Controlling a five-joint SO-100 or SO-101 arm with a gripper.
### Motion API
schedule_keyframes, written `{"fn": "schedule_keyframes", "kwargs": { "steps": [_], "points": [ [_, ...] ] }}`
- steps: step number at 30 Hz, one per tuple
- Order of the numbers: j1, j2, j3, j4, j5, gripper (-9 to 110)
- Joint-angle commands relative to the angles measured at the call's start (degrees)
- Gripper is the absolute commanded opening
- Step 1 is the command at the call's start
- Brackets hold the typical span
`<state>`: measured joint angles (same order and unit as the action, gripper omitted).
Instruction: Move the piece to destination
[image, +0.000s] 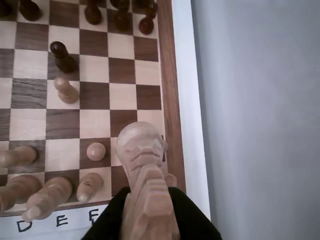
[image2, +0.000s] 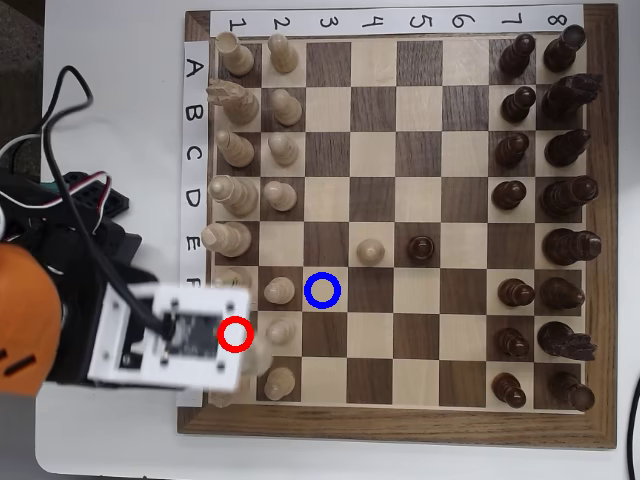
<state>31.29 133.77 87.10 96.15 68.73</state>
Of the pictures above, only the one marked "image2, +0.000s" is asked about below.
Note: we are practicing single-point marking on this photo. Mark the dark wooden bishop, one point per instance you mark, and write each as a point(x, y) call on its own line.
point(565, 149)
point(560, 293)

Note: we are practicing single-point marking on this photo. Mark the black and orange robot arm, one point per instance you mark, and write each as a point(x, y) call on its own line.
point(25, 320)

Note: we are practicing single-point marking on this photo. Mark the light wooden pawn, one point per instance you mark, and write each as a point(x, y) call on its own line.
point(370, 251)
point(283, 55)
point(280, 331)
point(279, 384)
point(279, 290)
point(283, 149)
point(286, 107)
point(280, 195)

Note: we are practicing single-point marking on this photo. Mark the light wooden rook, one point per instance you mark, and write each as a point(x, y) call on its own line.
point(222, 399)
point(239, 59)

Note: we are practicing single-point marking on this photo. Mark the dark wooden pawn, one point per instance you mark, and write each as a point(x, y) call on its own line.
point(507, 389)
point(511, 151)
point(517, 55)
point(512, 342)
point(515, 292)
point(420, 248)
point(508, 195)
point(517, 106)

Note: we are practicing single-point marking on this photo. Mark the light wooden knight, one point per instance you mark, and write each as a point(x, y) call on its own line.
point(260, 362)
point(240, 105)

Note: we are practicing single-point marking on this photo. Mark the light wooden queen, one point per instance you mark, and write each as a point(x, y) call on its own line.
point(237, 196)

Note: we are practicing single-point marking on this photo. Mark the wooden chessboard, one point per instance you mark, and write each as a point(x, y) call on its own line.
point(372, 155)

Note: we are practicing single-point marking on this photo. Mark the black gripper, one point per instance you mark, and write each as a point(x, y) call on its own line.
point(75, 376)

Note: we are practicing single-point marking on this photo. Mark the light wooden king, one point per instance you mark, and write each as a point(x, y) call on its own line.
point(227, 239)

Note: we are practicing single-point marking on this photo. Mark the dark wooden king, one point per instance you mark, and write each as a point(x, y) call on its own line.
point(570, 246)

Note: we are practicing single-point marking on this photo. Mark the white camera mount with board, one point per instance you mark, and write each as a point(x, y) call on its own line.
point(200, 300)

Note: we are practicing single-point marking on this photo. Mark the dark wooden rook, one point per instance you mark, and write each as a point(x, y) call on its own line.
point(562, 50)
point(570, 391)

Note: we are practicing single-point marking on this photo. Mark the white paper strip with letters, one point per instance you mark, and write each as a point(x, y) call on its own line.
point(195, 132)

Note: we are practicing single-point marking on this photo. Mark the green controller board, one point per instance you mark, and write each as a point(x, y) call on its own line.
point(51, 187)

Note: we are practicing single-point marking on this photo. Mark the light wooden bishop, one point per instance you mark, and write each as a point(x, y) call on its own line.
point(237, 150)
point(232, 277)

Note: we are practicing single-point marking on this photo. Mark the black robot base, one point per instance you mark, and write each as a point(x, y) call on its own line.
point(115, 202)

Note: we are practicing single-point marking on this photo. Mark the dark wooden queen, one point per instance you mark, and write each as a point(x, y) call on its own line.
point(567, 196)

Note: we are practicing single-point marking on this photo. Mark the white paper strip with numbers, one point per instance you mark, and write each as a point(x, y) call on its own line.
point(350, 15)

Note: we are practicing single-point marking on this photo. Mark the dark wooden knight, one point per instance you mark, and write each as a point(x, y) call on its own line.
point(562, 340)
point(567, 97)

